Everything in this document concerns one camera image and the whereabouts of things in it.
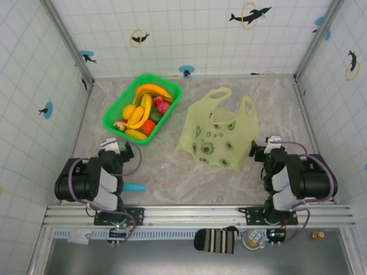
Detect long yellow fake mango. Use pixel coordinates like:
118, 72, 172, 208
124, 129, 149, 140

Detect fake orange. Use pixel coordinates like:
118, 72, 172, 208
141, 119, 157, 137

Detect yellow fake fruit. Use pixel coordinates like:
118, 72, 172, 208
127, 106, 145, 124

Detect yellow avocado print plastic bag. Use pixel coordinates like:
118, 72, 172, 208
175, 88, 260, 173

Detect green plastic basket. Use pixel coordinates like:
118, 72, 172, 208
102, 73, 184, 146

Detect orange fake banana bunch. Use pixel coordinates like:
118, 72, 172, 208
132, 83, 174, 105

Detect blue plastic cylinder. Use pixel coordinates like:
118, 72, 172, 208
123, 183, 146, 193

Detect dolphin blue circle sticker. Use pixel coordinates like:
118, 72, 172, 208
38, 101, 54, 120
79, 50, 97, 64
311, 15, 332, 41
178, 65, 195, 77

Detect white paper label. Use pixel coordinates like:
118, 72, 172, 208
68, 229, 89, 245

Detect black striped knitted sock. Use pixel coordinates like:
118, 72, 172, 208
193, 225, 239, 254

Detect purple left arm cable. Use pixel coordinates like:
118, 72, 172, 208
68, 139, 143, 241

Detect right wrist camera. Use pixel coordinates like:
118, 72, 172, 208
263, 135, 287, 154

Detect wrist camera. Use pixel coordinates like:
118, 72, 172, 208
263, 135, 287, 154
100, 137, 121, 154

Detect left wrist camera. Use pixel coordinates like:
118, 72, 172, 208
100, 137, 121, 154

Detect aluminium frame bar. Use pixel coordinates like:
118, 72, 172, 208
93, 73, 296, 80
294, 78, 321, 155
70, 82, 94, 160

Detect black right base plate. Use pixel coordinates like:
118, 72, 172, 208
237, 206, 299, 226

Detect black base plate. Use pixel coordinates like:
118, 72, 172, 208
237, 206, 299, 226
93, 206, 146, 226

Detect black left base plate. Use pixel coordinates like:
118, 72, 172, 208
93, 206, 146, 226

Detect aluminium mounting rail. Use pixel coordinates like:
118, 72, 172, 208
42, 203, 358, 229

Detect white slotted cable duct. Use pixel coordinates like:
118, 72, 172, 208
53, 228, 244, 240

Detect aluminium frame post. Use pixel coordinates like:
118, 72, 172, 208
294, 0, 345, 83
42, 0, 95, 87

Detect large dolphin yellow ring sticker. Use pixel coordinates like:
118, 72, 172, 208
228, 2, 272, 31

